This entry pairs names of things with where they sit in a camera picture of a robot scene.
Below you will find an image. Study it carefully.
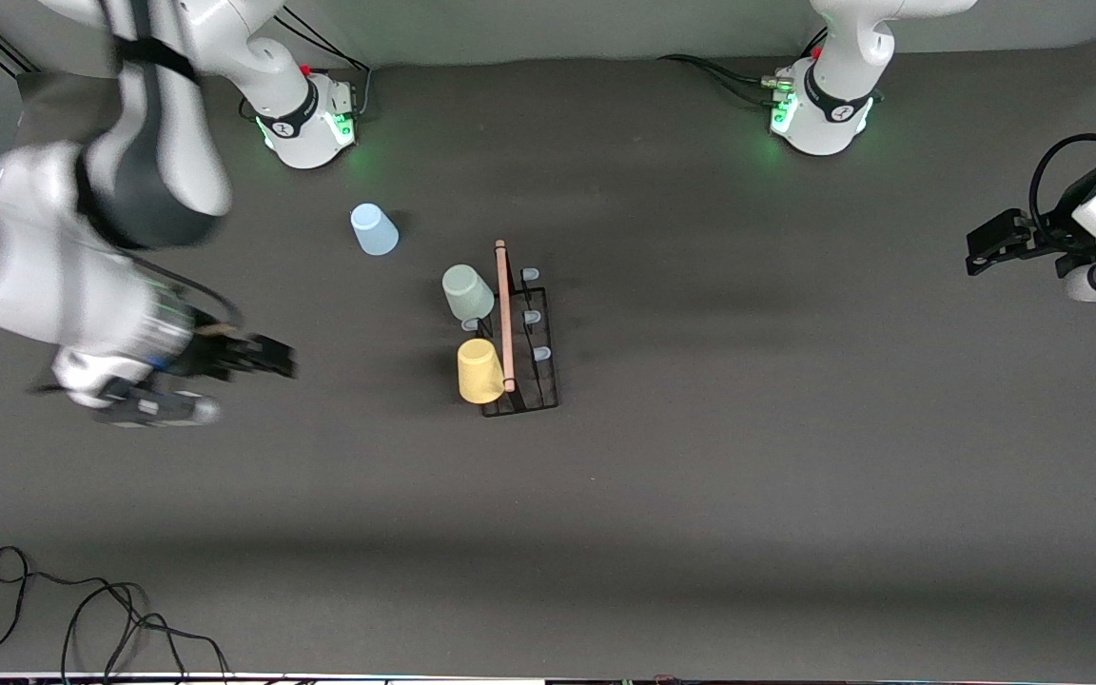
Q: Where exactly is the pale green plastic cup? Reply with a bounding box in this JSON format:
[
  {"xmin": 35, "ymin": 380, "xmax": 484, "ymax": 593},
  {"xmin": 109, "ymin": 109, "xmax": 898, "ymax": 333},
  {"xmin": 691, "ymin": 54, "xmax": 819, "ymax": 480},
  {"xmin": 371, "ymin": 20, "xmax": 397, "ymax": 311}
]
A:
[{"xmin": 441, "ymin": 264, "xmax": 497, "ymax": 323}]

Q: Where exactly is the yellow plastic cup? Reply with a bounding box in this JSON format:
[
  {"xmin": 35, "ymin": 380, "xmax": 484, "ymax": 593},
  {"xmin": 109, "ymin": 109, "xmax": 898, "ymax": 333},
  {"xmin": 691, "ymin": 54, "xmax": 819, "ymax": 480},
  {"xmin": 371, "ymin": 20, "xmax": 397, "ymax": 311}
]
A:
[{"xmin": 456, "ymin": 338, "xmax": 507, "ymax": 405}]

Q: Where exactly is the black wire cup holder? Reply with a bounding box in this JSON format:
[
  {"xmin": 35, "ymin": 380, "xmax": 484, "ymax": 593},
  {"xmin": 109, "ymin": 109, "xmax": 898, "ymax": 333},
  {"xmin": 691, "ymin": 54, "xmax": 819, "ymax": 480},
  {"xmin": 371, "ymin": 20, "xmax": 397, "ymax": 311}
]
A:
[{"xmin": 460, "ymin": 238, "xmax": 561, "ymax": 420}]

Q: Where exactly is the light blue plastic cup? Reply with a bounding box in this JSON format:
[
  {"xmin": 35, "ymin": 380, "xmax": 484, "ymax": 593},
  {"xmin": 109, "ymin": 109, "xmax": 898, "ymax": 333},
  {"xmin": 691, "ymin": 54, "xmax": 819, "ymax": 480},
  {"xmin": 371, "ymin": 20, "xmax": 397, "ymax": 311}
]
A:
[{"xmin": 350, "ymin": 203, "xmax": 401, "ymax": 257}]

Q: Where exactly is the black right arm wrist cable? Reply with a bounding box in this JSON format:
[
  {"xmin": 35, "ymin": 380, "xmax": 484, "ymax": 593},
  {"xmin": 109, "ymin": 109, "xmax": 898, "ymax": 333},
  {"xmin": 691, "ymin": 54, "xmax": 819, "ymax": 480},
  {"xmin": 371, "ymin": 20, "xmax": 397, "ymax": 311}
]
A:
[{"xmin": 125, "ymin": 252, "xmax": 246, "ymax": 334}]

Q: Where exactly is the black arm wrist cable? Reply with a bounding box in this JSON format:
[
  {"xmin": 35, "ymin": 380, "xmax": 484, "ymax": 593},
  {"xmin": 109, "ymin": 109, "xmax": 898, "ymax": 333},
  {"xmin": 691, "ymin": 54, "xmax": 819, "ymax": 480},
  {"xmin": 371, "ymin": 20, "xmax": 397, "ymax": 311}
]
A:
[
  {"xmin": 125, "ymin": 252, "xmax": 246, "ymax": 334},
  {"xmin": 1028, "ymin": 133, "xmax": 1096, "ymax": 244}
]

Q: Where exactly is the black left arm wrist cable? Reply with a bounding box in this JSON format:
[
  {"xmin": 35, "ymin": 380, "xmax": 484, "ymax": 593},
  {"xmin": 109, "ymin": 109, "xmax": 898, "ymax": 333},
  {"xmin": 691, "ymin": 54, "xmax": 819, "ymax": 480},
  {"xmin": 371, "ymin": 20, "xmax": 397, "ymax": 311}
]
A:
[{"xmin": 1028, "ymin": 133, "xmax": 1096, "ymax": 244}]

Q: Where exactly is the black floor cable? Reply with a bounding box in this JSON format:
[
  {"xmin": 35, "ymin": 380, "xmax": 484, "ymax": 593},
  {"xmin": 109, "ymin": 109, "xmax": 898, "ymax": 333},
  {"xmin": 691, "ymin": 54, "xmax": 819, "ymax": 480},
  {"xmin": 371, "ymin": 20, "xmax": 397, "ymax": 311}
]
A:
[
  {"xmin": 0, "ymin": 545, "xmax": 145, "ymax": 676},
  {"xmin": 61, "ymin": 582, "xmax": 233, "ymax": 684}
]

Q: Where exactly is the black right arm base cable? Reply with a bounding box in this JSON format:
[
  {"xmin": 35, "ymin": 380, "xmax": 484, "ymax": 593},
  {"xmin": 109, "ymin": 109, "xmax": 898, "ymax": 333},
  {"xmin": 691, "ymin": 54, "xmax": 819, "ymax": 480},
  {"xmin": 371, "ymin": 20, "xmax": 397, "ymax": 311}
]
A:
[{"xmin": 239, "ymin": 8, "xmax": 373, "ymax": 123}]

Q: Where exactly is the black arm base cable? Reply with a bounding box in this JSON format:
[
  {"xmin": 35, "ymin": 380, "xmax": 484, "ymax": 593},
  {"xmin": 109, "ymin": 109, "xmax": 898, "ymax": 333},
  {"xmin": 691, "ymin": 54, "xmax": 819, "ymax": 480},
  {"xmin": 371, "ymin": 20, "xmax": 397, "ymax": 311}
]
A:
[
  {"xmin": 239, "ymin": 8, "xmax": 373, "ymax": 123},
  {"xmin": 657, "ymin": 29, "xmax": 830, "ymax": 108}
]

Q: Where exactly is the black left arm base cable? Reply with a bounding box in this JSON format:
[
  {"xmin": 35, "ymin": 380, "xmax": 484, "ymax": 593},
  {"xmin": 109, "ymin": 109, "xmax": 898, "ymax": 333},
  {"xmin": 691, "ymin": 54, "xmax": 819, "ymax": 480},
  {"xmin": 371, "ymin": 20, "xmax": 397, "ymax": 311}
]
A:
[{"xmin": 657, "ymin": 29, "xmax": 830, "ymax": 108}]

